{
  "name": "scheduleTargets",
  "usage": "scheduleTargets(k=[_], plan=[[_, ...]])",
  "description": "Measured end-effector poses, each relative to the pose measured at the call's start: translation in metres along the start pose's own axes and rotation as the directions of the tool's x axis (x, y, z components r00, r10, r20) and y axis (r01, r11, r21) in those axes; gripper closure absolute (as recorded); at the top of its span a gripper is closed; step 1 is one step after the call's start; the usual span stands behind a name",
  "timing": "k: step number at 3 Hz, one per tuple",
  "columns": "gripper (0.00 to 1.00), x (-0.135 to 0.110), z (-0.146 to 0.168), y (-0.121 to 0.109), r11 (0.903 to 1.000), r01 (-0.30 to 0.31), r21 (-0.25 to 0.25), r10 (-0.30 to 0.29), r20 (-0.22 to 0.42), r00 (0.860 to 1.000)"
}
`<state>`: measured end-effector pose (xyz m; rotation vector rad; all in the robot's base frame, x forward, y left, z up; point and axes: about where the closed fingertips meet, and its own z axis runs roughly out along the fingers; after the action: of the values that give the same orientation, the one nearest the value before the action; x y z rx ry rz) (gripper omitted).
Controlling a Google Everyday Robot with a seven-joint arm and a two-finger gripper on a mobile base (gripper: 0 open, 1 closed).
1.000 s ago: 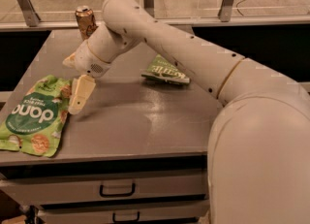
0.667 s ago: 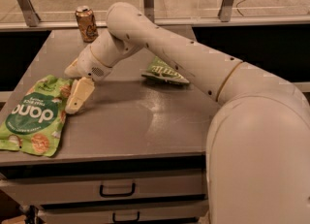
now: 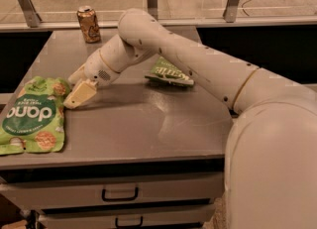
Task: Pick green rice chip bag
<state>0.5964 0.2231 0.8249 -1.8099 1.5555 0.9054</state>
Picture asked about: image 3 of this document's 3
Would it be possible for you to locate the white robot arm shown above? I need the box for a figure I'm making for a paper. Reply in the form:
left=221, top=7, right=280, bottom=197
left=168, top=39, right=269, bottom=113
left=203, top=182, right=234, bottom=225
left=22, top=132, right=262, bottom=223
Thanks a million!
left=64, top=9, right=317, bottom=229

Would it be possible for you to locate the grey drawer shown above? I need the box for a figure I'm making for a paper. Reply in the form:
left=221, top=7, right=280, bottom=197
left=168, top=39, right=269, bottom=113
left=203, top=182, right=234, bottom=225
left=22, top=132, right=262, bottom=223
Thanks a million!
left=38, top=204, right=215, bottom=229
left=0, top=172, right=224, bottom=210

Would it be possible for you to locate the upper grey drawer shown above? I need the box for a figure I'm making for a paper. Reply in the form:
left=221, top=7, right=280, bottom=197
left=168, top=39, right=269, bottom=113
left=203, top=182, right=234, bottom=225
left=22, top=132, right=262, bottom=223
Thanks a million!
left=0, top=172, right=224, bottom=210

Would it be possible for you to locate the gold soda can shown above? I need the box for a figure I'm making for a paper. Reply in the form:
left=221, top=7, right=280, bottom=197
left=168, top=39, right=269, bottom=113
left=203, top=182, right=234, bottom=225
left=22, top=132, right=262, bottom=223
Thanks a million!
left=77, top=6, right=101, bottom=43

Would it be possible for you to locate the right metal railing bracket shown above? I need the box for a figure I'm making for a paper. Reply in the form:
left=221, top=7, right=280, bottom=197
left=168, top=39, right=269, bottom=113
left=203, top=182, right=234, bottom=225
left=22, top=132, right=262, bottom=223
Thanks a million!
left=223, top=0, right=240, bottom=23

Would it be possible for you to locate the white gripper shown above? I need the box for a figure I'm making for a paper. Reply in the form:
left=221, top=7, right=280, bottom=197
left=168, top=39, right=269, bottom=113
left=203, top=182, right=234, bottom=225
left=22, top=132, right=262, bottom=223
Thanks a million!
left=63, top=50, right=120, bottom=109

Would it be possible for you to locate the lower grey drawer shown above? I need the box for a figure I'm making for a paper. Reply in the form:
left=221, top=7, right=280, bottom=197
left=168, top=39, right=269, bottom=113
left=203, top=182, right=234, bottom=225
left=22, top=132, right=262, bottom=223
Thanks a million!
left=38, top=204, right=215, bottom=229

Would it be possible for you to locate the green rice chip bag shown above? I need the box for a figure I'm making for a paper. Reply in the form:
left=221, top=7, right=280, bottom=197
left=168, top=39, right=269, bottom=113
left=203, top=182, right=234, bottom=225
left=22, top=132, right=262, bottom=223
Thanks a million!
left=0, top=76, right=70, bottom=156

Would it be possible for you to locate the green Kettle chip bag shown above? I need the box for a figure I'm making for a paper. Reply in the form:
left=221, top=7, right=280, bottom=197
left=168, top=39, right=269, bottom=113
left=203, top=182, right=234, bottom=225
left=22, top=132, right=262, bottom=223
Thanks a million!
left=145, top=57, right=194, bottom=87

